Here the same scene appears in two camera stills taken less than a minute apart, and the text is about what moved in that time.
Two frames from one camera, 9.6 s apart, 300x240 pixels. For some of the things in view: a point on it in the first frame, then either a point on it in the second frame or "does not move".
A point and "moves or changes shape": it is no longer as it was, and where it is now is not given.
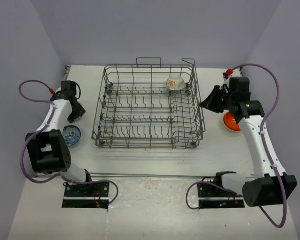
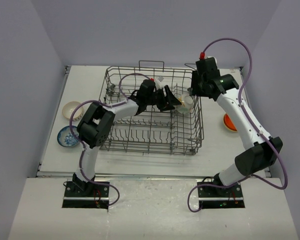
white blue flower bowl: [72, 134] does not move
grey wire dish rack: [150, 106] moves or changes shape
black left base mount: [87, 196] does not move
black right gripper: [210, 103] -> [195, 90]
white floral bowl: [175, 82] -> [186, 102]
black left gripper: [79, 113] -> [162, 107]
